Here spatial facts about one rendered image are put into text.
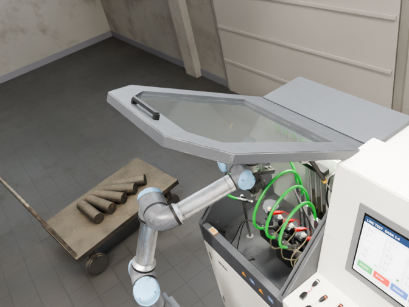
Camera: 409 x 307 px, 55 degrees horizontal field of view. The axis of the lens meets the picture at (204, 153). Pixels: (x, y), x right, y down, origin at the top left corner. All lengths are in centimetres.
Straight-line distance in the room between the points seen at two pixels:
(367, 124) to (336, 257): 61
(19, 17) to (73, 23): 100
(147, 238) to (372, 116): 117
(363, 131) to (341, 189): 34
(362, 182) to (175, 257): 218
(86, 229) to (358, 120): 242
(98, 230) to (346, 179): 235
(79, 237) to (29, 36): 563
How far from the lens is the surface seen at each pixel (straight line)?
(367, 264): 174
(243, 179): 160
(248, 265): 206
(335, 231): 178
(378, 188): 155
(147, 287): 190
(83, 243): 345
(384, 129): 190
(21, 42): 850
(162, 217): 162
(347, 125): 192
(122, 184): 366
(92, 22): 883
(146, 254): 189
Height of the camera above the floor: 259
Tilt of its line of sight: 36 degrees down
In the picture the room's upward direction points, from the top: 15 degrees counter-clockwise
